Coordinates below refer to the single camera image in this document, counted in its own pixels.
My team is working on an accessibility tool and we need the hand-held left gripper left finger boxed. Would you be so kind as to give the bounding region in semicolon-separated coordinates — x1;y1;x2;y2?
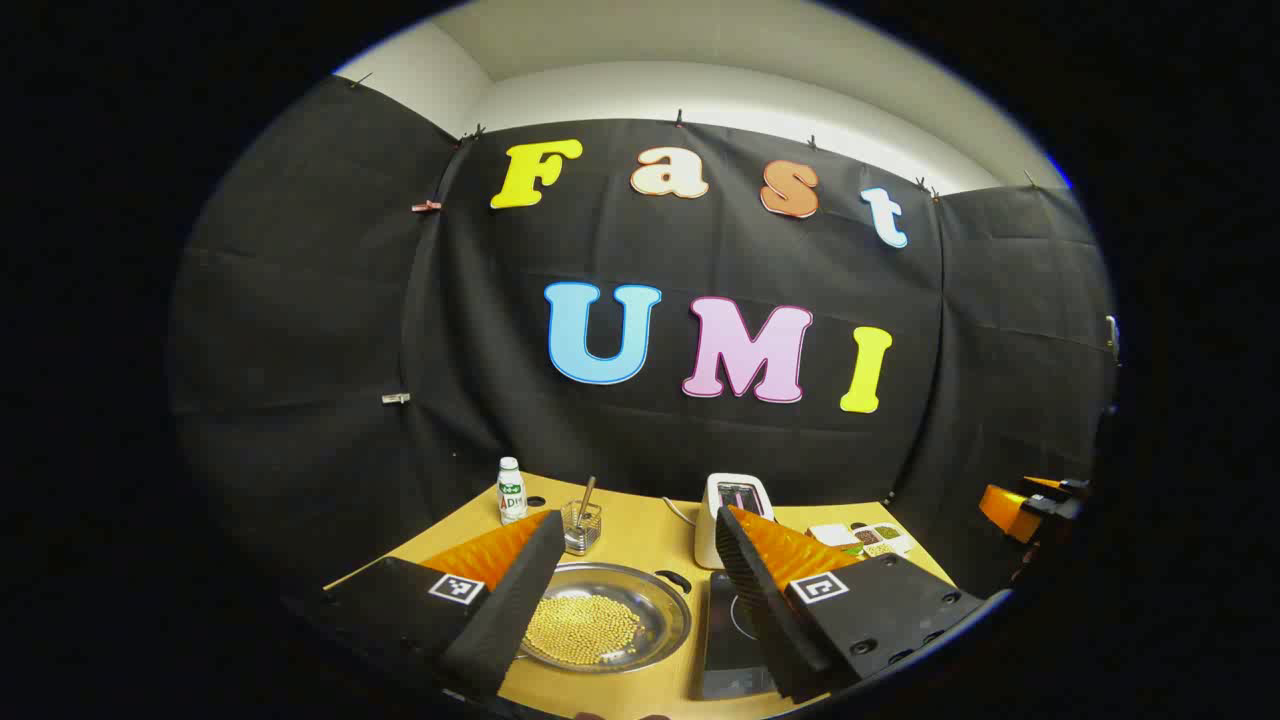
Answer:
322;510;567;701

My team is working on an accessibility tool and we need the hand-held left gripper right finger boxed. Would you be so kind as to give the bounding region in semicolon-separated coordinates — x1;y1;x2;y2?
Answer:
715;505;986;704

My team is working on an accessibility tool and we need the black induction cooktop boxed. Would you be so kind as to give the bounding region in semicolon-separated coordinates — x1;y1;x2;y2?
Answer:
700;570;791;701

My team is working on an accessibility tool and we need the stainless steel pot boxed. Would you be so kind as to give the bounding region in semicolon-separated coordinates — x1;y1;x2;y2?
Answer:
518;562;693;674

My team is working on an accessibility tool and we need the pile of yellow soybeans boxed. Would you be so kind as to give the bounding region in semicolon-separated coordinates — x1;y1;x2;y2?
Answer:
525;595;642;667

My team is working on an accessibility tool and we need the white toaster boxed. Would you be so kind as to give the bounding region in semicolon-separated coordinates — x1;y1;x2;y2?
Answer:
694;473;776;570

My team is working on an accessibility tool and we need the sandwich with lettuce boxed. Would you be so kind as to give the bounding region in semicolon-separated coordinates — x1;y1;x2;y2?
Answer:
808;522;863;557

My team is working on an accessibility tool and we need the white drink bottle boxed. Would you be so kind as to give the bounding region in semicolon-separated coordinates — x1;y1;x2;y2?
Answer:
497;457;528;526

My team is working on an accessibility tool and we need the white divided bean dish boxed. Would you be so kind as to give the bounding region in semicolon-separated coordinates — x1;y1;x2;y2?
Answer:
850;520;913;558

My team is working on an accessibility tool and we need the black backdrop cloth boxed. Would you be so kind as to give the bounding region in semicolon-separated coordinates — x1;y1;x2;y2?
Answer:
170;75;1119;601

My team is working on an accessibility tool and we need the wire utensil basket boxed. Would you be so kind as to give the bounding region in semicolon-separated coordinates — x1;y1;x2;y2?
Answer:
561;498;603;556

